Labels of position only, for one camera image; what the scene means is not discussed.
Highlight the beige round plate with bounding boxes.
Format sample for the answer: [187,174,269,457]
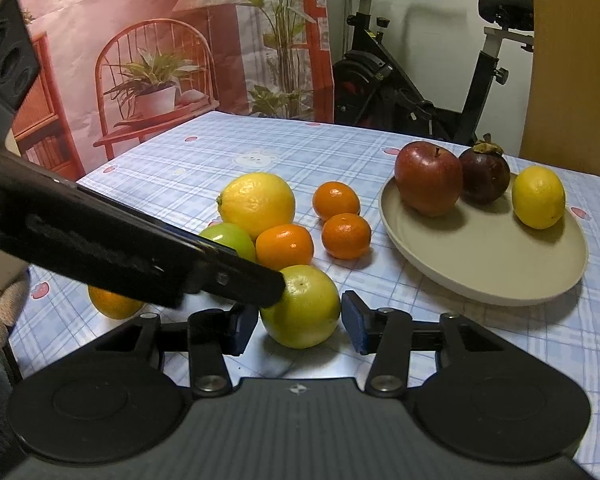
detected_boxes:
[378,172,589,307]

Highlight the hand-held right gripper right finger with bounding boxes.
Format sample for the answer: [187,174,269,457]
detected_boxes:
[341,290,511,395]

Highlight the small green apple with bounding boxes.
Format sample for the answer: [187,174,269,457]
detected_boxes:
[198,223,257,263]

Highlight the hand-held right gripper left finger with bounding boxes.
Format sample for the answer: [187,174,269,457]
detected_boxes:
[92,302,260,395]

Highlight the red printed plant backdrop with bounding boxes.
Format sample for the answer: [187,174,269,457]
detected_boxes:
[0,0,336,183]

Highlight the large yellow lemon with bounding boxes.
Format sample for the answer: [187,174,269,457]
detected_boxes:
[216,172,297,241]

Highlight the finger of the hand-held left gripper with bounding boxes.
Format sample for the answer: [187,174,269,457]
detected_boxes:
[181,241,287,308]

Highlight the black exercise bike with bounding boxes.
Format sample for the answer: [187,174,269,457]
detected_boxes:
[324,0,536,147]

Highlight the dark purple mangosteen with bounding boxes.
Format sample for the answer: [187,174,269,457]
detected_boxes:
[458,134,511,206]

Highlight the brown wooden board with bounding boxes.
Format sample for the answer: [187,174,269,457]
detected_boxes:
[519,0,600,183]

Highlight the small yellow lemon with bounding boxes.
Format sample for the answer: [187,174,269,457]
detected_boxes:
[511,166,566,231]

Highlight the red apple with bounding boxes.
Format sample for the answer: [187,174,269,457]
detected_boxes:
[394,141,464,218]

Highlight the yellow-green round citrus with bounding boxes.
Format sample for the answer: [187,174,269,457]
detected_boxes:
[260,264,342,350]

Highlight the yellowish orange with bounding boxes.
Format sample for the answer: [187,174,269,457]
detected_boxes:
[87,285,146,321]

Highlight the small orange tangerine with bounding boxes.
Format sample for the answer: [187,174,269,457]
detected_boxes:
[313,181,361,222]
[255,224,315,272]
[322,213,372,261]

